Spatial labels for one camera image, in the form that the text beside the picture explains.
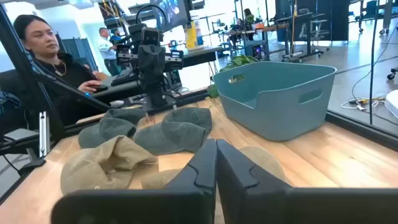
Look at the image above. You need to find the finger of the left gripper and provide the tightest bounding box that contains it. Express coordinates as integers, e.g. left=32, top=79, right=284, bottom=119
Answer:
left=145, top=77, right=157, bottom=106
left=156, top=77, right=169, bottom=106

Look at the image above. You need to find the green leafy plant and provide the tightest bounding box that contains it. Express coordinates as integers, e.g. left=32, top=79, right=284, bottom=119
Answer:
left=206, top=54, right=261, bottom=99

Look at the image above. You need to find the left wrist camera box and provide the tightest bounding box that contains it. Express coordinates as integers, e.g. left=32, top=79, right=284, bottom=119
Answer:
left=141, top=27, right=161, bottom=46

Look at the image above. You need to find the teal plastic bin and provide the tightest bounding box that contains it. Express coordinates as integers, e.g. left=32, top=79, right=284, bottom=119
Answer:
left=213, top=61, right=338, bottom=142

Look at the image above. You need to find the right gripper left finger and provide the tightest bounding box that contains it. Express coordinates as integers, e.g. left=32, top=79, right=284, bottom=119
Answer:
left=51, top=139, right=218, bottom=224

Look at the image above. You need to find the dark green cap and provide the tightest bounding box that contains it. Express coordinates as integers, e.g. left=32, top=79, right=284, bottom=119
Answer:
left=133, top=107, right=213, bottom=156
left=77, top=108, right=147, bottom=149

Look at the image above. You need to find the wall screen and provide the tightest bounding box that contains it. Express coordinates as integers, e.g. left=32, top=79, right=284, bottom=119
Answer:
left=149, top=0, right=191, bottom=32

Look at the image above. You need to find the tan cap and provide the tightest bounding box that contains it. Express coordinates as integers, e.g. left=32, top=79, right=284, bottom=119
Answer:
left=141, top=146, right=287, bottom=190
left=60, top=135, right=159, bottom=195

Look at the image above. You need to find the silver metal bracket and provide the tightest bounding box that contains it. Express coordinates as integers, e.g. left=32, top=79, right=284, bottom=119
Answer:
left=39, top=111, right=50, bottom=158

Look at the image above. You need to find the thin black pole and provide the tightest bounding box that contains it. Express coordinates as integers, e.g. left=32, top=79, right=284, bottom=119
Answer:
left=369, top=0, right=381, bottom=125

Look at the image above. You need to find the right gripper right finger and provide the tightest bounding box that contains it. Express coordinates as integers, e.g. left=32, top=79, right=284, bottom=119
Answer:
left=216, top=139, right=398, bottom=224

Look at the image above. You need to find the black background table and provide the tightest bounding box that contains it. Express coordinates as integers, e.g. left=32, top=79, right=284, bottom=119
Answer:
left=182, top=45, right=225, bottom=68

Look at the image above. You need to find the black operator desk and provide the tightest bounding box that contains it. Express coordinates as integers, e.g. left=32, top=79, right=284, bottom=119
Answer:
left=90, top=74, right=147, bottom=102

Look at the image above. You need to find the white flat object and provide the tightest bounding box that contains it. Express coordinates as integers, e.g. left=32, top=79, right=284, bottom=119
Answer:
left=384, top=89, right=398, bottom=119

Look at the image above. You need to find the black keyboard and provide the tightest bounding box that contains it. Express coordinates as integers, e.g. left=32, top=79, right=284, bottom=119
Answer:
left=110, top=67, right=138, bottom=87

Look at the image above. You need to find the white and yellow cable bundle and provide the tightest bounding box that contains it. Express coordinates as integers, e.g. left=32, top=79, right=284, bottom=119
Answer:
left=341, top=95, right=388, bottom=112

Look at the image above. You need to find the person's hand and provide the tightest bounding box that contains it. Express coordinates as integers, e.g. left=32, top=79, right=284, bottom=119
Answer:
left=77, top=79, right=103, bottom=94

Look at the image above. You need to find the yellow container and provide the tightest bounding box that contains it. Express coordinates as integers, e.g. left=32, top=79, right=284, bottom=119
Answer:
left=185, top=20, right=200, bottom=50

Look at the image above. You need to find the standing person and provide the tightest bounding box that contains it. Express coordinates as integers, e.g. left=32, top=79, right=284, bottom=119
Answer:
left=97, top=27, right=121, bottom=77

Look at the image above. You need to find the seated person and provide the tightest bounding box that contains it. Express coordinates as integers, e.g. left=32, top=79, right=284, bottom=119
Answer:
left=12, top=14, right=109, bottom=127

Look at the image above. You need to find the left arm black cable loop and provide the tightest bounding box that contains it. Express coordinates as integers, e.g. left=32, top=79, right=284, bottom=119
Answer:
left=136, top=4, right=167, bottom=25

